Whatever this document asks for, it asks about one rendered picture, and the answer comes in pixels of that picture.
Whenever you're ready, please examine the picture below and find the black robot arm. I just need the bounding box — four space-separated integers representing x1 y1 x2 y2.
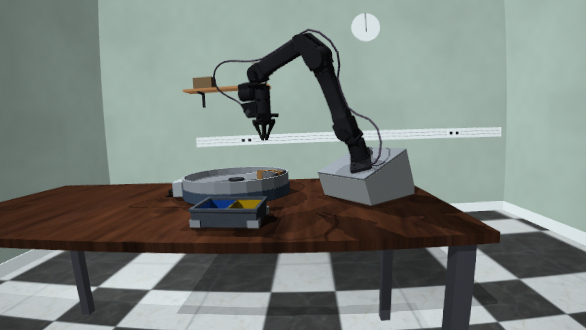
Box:
238 33 372 173

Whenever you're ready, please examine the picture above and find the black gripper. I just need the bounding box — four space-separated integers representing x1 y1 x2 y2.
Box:
248 99 279 140

